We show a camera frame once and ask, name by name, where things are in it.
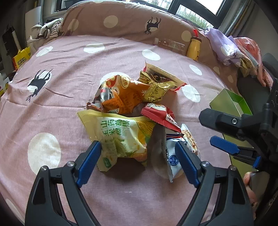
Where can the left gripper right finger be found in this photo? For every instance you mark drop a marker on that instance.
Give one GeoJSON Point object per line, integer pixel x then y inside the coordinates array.
{"type": "Point", "coordinates": [232, 205]}

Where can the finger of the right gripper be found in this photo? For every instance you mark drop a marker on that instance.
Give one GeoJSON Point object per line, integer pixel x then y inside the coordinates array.
{"type": "Point", "coordinates": [244, 154]}
{"type": "Point", "coordinates": [237, 127]}

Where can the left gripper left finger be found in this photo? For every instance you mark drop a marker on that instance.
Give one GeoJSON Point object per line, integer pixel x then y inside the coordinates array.
{"type": "Point", "coordinates": [45, 207]}

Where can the red snack bag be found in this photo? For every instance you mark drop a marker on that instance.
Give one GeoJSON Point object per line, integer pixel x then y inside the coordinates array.
{"type": "Point", "coordinates": [161, 115]}

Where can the white blue snack bag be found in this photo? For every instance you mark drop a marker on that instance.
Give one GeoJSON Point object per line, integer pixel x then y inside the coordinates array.
{"type": "Point", "coordinates": [163, 157]}

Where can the white red-edged snack packet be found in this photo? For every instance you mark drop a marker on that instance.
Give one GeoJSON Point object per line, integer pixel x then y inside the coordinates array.
{"type": "Point", "coordinates": [161, 76]}

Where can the yellow-green corn snack bag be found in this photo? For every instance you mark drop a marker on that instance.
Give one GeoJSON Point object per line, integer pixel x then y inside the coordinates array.
{"type": "Point", "coordinates": [120, 136]}

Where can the orange snack bag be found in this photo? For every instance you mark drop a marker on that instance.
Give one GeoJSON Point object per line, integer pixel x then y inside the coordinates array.
{"type": "Point", "coordinates": [118, 95]}

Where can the gold yellow snack bag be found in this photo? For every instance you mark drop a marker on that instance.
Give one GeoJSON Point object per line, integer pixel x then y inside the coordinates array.
{"type": "Point", "coordinates": [155, 91]}

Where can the person's right hand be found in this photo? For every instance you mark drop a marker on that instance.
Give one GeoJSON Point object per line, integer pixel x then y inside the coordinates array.
{"type": "Point", "coordinates": [251, 194]}

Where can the green cardboard box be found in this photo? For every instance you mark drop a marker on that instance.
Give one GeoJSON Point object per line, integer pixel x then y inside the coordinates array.
{"type": "Point", "coordinates": [230, 103]}

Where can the dark grey sofa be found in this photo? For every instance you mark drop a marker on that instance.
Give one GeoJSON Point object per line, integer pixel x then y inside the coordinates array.
{"type": "Point", "coordinates": [251, 89]}

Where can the yellow drink bottle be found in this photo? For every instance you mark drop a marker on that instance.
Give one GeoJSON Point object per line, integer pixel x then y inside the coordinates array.
{"type": "Point", "coordinates": [194, 47]}

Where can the clear plastic bottle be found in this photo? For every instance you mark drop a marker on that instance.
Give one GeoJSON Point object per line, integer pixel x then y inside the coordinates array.
{"type": "Point", "coordinates": [171, 45]}

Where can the brown polka dot cushion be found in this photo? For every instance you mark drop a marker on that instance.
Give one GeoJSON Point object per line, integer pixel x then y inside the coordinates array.
{"type": "Point", "coordinates": [142, 23]}

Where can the white fried chicken bag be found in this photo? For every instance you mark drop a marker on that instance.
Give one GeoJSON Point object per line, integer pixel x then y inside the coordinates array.
{"type": "Point", "coordinates": [4, 83]}

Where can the yellow paper bag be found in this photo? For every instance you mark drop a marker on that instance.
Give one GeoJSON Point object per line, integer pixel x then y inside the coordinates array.
{"type": "Point", "coordinates": [21, 57]}

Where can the striped white cloth pile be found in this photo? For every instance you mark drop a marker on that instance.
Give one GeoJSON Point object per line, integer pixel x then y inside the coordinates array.
{"type": "Point", "coordinates": [49, 30]}

